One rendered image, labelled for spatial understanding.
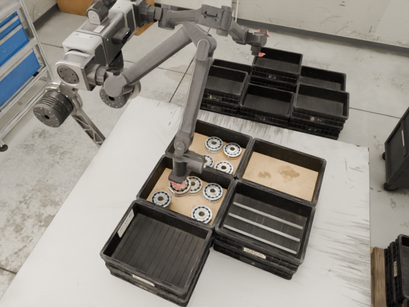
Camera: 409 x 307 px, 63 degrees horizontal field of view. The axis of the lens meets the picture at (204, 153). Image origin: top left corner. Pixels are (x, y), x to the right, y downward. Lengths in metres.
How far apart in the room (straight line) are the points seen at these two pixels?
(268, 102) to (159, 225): 1.64
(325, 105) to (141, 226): 1.80
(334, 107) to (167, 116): 1.34
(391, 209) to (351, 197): 1.02
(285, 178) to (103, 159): 1.06
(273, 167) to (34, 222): 1.83
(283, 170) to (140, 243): 0.83
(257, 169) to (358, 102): 2.14
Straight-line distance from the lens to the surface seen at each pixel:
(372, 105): 3.83
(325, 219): 1.92
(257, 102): 2.89
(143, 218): 1.67
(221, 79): 2.90
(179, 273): 1.55
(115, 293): 1.69
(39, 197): 2.96
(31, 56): 3.48
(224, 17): 1.45
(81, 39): 1.50
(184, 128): 1.28
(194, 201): 1.70
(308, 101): 2.84
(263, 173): 1.83
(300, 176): 1.87
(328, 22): 4.48
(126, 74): 1.32
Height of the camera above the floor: 2.29
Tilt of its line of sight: 51 degrees down
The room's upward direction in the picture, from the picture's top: 2 degrees clockwise
